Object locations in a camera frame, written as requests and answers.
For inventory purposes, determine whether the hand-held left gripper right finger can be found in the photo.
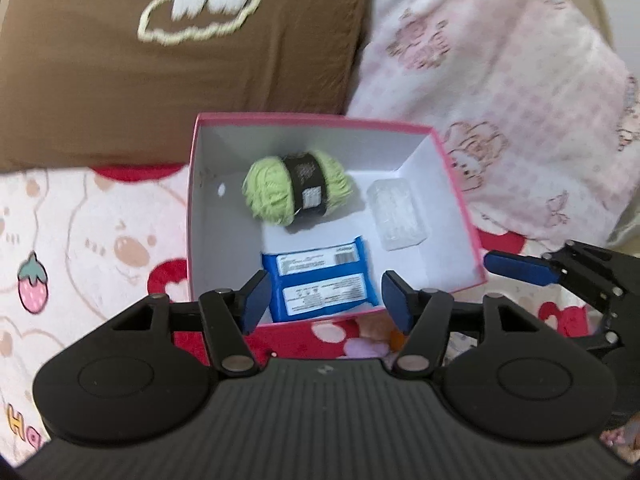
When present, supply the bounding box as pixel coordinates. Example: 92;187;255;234
381;270;541;376

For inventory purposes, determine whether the clear plastic case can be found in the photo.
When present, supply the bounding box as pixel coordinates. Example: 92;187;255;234
366;177;431;252

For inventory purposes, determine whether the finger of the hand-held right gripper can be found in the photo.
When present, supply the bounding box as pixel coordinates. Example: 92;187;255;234
484;250;566;286

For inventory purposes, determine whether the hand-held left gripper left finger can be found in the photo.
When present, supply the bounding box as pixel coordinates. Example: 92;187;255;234
112;270;273;376

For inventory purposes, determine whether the cartoon printed bed sheet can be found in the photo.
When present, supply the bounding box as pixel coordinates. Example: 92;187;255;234
0;162;640;461

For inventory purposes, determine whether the blue wipes packet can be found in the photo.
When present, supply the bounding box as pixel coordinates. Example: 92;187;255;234
261;237;383;322

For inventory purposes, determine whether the pink cardboard box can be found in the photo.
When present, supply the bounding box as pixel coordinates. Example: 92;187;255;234
186;112;488;328

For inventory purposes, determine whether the pink bear print pillow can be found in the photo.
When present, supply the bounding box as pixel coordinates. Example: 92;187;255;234
345;0;640;241

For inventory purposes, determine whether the brown embroidered pillow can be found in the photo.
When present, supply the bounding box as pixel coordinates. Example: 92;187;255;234
0;0;376;173

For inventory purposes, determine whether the green yarn ball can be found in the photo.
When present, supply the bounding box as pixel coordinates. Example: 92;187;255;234
241;149;357;228

